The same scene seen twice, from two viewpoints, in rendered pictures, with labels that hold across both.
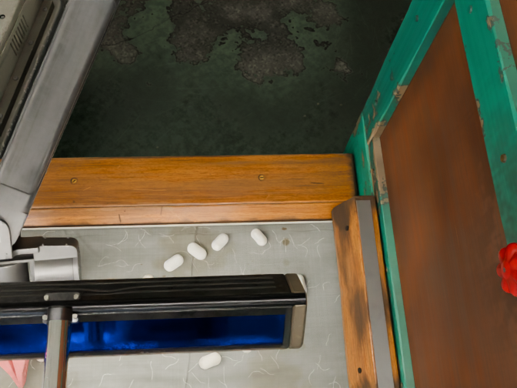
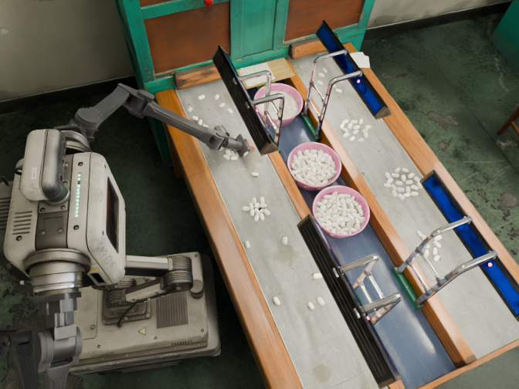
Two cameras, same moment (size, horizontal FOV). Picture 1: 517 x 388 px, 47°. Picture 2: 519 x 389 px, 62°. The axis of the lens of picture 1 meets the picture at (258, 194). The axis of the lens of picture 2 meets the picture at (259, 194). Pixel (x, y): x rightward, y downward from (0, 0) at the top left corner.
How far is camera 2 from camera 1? 1.80 m
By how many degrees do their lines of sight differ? 42
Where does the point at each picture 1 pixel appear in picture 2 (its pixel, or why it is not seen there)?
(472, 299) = (207, 25)
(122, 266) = not seen: hidden behind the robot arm
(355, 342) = (215, 74)
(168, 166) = (175, 135)
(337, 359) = (218, 86)
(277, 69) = not seen: hidden behind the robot
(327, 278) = (196, 93)
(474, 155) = (180, 18)
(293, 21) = not seen: hidden behind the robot
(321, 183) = (167, 97)
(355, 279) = (198, 76)
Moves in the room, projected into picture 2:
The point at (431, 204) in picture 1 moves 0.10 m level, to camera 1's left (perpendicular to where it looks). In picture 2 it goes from (183, 42) to (185, 55)
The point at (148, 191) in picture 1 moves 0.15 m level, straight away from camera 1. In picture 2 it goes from (185, 136) to (160, 151)
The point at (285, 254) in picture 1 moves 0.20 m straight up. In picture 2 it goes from (192, 103) to (188, 76)
